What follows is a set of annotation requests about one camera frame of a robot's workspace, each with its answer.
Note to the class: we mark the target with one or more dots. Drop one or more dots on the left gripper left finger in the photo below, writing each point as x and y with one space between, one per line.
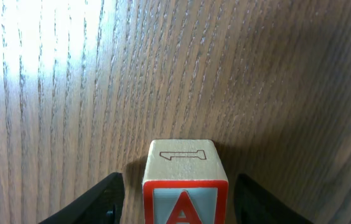
103 203

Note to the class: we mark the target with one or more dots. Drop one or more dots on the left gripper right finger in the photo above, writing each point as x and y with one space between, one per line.
253 204

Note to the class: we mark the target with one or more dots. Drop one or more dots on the red letter A block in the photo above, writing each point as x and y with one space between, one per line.
184 182

